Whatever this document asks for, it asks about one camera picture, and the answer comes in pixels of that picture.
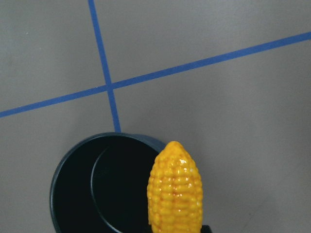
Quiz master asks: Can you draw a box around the dark blue saucepan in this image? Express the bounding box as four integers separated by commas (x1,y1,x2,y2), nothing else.
50,133,165,233

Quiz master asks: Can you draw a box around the yellow plastic corn cob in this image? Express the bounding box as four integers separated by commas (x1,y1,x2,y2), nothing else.
147,141,203,233

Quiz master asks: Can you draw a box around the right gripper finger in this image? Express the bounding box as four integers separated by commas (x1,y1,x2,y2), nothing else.
201,225,211,233

